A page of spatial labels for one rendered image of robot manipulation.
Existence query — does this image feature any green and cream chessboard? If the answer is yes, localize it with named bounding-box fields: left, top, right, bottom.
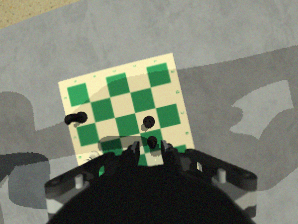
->
left=58, top=53, right=194, bottom=166

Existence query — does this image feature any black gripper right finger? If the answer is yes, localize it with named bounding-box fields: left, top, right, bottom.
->
left=161, top=140, right=257, bottom=218

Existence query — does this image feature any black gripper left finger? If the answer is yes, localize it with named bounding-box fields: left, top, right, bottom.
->
left=44, top=141, right=140, bottom=219

